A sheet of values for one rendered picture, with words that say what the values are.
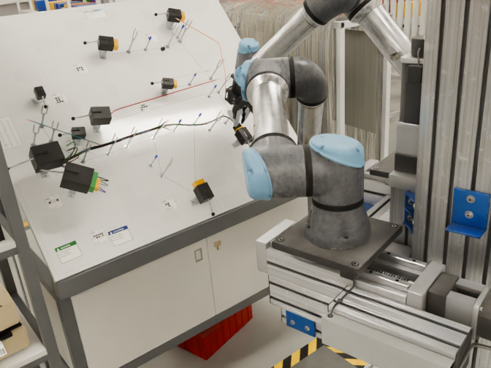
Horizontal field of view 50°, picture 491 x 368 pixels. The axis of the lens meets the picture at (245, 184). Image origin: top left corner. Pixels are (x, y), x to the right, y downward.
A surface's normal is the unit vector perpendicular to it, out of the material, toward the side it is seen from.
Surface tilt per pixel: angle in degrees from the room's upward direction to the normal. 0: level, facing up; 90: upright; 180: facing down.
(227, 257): 90
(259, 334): 0
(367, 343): 90
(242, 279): 90
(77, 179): 48
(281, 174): 71
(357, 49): 90
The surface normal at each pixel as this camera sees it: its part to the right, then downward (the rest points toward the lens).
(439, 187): -0.62, 0.36
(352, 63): -0.85, 0.27
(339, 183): -0.01, 0.40
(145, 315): 0.62, 0.27
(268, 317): -0.07, -0.91
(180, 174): 0.41, -0.41
